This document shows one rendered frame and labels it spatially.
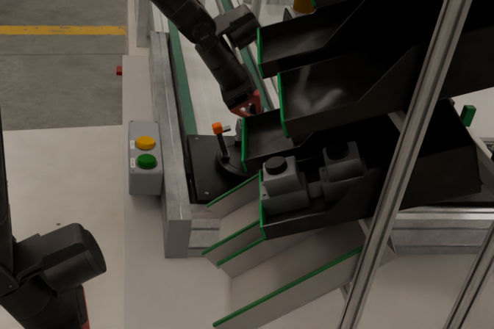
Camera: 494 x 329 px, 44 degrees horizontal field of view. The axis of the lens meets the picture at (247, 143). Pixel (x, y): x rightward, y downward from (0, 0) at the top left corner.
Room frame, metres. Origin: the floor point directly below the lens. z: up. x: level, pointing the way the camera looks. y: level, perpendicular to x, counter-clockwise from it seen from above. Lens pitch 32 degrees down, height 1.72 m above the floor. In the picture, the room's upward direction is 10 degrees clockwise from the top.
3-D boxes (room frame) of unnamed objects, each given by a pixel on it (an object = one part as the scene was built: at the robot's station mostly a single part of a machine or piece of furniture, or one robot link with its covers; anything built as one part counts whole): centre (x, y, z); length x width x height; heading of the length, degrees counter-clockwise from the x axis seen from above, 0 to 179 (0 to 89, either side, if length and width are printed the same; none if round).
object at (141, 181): (1.14, 0.22, 0.93); 0.21 x 0.07 x 0.06; 15
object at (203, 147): (1.11, -0.01, 0.96); 0.24 x 0.24 x 0.02; 15
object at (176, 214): (1.34, 0.21, 0.91); 0.89 x 0.06 x 0.11; 15
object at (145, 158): (1.07, 0.20, 0.96); 0.04 x 0.04 x 0.02
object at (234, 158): (1.11, -0.01, 0.98); 0.14 x 0.14 x 0.02
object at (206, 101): (1.40, 0.05, 0.91); 0.84 x 0.28 x 0.10; 15
